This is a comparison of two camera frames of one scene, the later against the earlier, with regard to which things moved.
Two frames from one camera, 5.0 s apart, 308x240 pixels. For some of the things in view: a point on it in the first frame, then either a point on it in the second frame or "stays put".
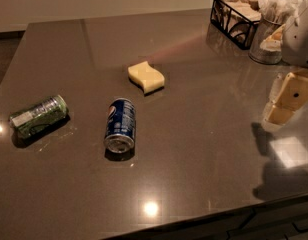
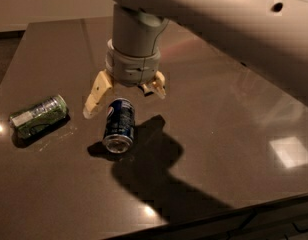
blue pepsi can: (120, 132) stays put
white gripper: (299, 39) → (134, 68)
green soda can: (39, 116) stays put
